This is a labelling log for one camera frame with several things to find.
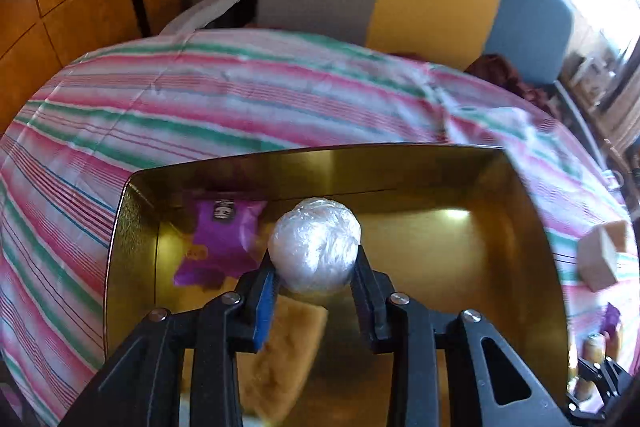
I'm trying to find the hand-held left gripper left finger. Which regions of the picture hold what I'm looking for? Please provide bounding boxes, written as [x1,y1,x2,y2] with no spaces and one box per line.
[60,254,281,427]

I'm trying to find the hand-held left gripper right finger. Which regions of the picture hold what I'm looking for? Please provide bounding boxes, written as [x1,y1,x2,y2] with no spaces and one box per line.
[350,247,571,427]

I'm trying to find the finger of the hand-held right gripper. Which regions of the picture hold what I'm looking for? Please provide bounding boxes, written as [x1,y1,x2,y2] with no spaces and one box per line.
[577,357,609,389]
[604,357,632,396]

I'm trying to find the yellow sponge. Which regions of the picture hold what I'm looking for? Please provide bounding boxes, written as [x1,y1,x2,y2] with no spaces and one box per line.
[235,292,329,418]

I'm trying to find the plastic ball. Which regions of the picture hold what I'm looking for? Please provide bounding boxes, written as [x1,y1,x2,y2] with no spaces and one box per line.
[267,197,362,307]

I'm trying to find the purple snack packet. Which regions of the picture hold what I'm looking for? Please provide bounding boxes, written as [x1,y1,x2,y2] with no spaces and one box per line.
[602,304,622,338]
[172,199,268,290]

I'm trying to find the gold metal tin box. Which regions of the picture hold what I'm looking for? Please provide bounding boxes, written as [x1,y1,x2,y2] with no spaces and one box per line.
[102,144,571,427]

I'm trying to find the small yellow bottle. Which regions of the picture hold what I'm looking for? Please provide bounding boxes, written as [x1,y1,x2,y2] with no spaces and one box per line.
[584,334,607,362]

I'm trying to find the small cardboard box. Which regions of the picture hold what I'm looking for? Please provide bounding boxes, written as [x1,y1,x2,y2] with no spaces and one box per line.
[577,219,636,292]

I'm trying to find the striped tablecloth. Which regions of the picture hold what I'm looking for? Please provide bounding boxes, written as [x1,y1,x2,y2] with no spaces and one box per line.
[0,29,636,427]

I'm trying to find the dark red cloth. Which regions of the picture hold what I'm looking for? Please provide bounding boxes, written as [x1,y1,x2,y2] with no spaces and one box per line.
[465,53,561,115]

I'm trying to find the wooden desk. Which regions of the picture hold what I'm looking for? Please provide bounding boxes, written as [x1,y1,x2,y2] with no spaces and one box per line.
[560,52,640,188]

